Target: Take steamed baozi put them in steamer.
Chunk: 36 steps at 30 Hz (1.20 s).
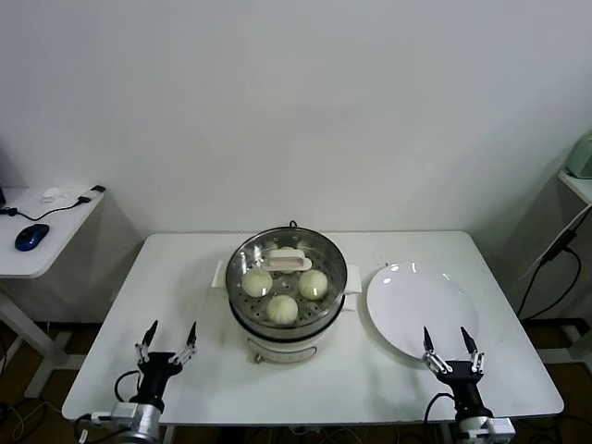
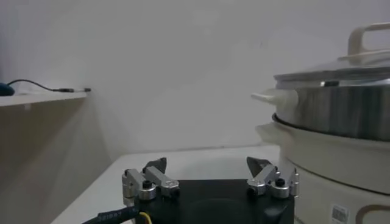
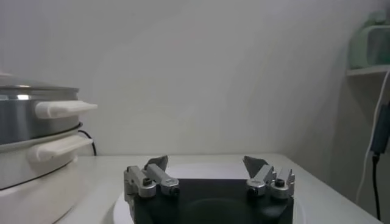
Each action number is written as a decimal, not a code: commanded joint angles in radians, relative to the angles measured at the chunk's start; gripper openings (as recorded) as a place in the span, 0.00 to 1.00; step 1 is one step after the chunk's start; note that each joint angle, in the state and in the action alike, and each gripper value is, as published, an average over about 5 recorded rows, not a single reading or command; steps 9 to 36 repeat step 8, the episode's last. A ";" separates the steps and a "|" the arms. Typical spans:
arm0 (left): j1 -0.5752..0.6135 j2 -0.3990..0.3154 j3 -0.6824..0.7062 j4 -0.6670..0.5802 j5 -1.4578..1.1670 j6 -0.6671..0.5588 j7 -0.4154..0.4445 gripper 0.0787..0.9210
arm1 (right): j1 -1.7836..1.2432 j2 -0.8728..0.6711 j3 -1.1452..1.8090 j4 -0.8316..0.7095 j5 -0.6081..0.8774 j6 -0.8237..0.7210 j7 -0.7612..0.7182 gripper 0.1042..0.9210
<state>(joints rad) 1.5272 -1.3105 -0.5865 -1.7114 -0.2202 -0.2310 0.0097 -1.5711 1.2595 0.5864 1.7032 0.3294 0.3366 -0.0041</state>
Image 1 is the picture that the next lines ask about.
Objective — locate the perforated steel steamer basket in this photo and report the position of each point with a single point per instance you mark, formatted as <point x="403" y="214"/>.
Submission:
<point x="335" y="296"/>

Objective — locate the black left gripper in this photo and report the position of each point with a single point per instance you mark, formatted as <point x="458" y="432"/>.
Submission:
<point x="155" y="370"/>

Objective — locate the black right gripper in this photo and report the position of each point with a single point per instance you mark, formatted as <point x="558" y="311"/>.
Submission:
<point x="464" y="379"/>

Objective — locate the white side desk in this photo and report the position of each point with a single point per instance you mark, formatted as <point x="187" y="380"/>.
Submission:
<point x="41" y="263"/>

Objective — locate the white round plate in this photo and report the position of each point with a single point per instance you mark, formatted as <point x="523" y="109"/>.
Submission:
<point x="407" y="305"/>

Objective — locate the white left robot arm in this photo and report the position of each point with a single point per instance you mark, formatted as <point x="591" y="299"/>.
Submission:
<point x="139" y="435"/>

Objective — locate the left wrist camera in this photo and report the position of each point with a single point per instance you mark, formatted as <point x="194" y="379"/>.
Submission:
<point x="131" y="414"/>

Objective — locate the blue computer mouse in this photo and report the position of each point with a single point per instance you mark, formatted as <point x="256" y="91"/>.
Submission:
<point x="31" y="237"/>

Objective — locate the small white crumpled object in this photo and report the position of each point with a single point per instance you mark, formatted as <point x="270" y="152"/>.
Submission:
<point x="52" y="194"/>

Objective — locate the steel steamer pot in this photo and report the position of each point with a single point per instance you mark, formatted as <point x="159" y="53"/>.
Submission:
<point x="282" y="344"/>

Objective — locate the pale green appliance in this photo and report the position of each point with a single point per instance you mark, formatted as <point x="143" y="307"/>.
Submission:
<point x="582" y="157"/>

